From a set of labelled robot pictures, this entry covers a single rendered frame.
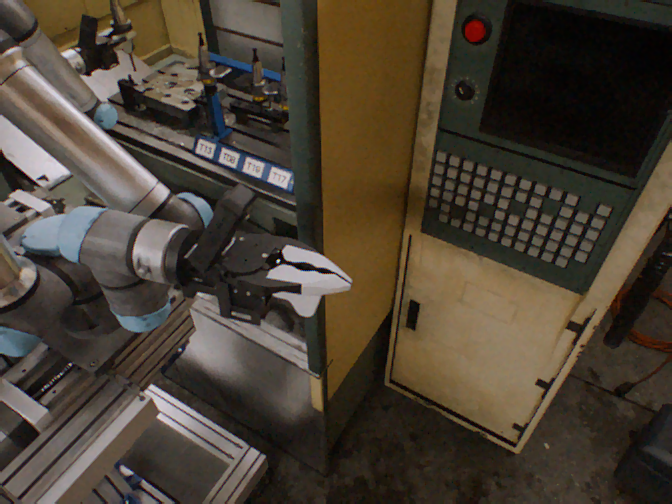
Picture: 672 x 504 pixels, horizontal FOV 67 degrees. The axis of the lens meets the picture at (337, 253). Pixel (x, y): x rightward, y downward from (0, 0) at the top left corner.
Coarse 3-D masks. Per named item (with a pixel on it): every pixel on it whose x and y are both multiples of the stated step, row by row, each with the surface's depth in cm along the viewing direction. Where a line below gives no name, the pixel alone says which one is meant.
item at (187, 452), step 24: (168, 408) 192; (144, 432) 188; (168, 432) 188; (192, 432) 187; (216, 432) 187; (144, 456) 181; (168, 456) 181; (192, 456) 181; (216, 456) 180; (240, 456) 179; (264, 456) 179; (144, 480) 175; (168, 480) 176; (192, 480) 176; (216, 480) 176; (240, 480) 175
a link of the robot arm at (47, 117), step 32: (0, 32) 65; (0, 64) 64; (0, 96) 65; (32, 96) 67; (64, 96) 70; (32, 128) 68; (64, 128) 68; (96, 128) 72; (64, 160) 70; (96, 160) 71; (128, 160) 73; (96, 192) 73; (128, 192) 73; (160, 192) 76; (192, 224) 78
